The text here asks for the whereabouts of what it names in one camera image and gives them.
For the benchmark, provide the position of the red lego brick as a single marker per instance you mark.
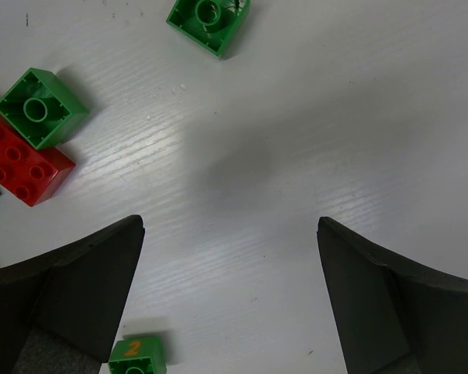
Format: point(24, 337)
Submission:
point(32, 176)

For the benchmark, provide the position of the green lego beside red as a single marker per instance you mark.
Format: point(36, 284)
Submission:
point(42, 109)

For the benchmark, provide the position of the green small lego brick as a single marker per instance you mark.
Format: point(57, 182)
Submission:
point(140, 355)

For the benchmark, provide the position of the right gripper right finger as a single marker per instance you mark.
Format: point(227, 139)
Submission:
point(393, 315)

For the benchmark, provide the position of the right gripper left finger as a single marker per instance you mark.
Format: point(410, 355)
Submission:
point(60, 311)

